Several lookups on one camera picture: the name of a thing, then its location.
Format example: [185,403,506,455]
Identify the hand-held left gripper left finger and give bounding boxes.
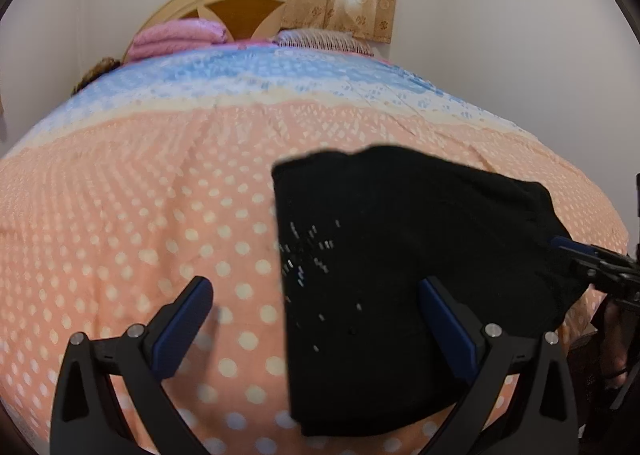
[50,276,215,455]

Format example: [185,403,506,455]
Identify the pink folded blanket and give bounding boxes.
[124,18,233,63]

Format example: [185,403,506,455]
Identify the black pants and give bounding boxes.
[271,145,593,438]

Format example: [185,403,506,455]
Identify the polka dot bedspread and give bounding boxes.
[0,42,631,455]

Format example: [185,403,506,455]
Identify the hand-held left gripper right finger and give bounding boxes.
[419,276,581,455]

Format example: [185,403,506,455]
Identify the brown furry cloth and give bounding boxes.
[70,56,121,96]

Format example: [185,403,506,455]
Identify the wooden headboard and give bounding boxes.
[135,0,293,43]

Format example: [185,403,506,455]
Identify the striped pillow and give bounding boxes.
[272,28,376,57]

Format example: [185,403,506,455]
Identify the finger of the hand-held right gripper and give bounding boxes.
[570,259,640,293]
[549,235,640,267]

